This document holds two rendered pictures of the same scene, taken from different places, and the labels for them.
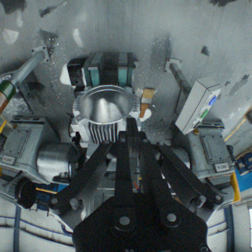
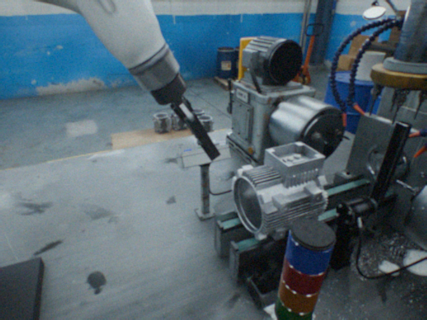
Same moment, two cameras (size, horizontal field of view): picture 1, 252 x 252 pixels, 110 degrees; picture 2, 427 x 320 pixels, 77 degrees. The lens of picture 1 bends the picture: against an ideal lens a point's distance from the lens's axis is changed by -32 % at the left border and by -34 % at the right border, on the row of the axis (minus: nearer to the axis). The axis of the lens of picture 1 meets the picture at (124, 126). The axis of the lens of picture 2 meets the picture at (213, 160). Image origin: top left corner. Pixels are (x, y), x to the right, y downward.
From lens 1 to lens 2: 58 cm
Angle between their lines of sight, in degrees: 53
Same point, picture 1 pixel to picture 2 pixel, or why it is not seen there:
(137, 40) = (197, 248)
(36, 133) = not seen: outside the picture
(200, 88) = (186, 160)
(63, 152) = (416, 224)
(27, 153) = not seen: outside the picture
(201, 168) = (259, 106)
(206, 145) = (247, 128)
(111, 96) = (255, 218)
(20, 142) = not seen: outside the picture
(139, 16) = (170, 258)
